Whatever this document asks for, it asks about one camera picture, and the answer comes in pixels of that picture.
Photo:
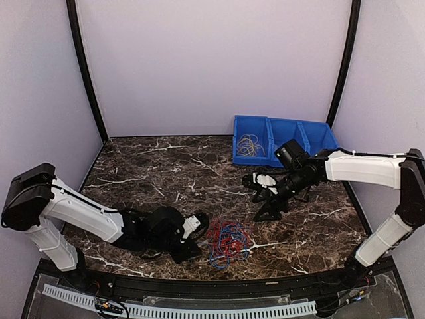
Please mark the black corner post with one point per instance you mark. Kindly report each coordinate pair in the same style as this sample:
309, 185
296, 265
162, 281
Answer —
345, 61
84, 69

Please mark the left blue storage bin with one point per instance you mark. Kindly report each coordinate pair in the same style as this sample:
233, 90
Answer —
250, 141

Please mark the black right corner post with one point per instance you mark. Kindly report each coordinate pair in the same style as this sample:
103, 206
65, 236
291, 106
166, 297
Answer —
345, 61

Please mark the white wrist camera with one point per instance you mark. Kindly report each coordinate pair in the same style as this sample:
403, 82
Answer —
259, 181
190, 225

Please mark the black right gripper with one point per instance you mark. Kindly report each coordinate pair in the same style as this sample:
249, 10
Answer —
271, 200

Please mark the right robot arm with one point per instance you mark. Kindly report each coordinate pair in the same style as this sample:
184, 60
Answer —
402, 172

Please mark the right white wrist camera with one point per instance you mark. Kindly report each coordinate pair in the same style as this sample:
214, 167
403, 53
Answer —
259, 181

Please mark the black left corner post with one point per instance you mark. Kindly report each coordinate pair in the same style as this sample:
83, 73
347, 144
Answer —
84, 69

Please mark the middle blue storage bin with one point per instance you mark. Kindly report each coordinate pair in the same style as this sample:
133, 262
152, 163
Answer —
281, 131

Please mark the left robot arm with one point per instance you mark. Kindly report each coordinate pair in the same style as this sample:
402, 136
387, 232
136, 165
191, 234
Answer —
37, 196

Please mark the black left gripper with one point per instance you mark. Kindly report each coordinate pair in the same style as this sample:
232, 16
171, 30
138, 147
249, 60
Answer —
185, 252

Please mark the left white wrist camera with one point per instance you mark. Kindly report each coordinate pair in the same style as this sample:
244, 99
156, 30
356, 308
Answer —
190, 225

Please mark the right blue storage bin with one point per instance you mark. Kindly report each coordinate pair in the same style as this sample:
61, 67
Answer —
320, 136

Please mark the blue storage bin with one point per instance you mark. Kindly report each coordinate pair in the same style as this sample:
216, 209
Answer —
320, 136
250, 141
281, 131

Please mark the white slotted cable duct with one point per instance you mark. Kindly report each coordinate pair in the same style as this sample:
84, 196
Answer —
177, 308

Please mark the black front rail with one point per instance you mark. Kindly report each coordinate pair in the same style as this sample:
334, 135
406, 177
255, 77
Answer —
383, 288

